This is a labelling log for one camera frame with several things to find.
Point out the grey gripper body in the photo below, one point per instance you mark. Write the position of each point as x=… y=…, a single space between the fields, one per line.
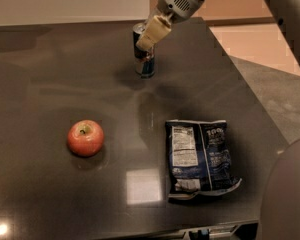
x=174 y=1

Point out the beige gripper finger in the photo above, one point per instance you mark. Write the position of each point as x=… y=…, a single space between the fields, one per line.
x=156 y=29
x=153 y=16

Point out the Red Bull can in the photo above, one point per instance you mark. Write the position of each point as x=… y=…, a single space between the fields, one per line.
x=144 y=60

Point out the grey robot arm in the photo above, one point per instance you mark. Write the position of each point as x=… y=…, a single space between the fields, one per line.
x=280 y=208

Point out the blue chip bag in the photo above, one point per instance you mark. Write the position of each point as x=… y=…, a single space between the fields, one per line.
x=199 y=160

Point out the red apple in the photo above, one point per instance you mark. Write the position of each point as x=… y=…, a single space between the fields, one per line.
x=85 y=138

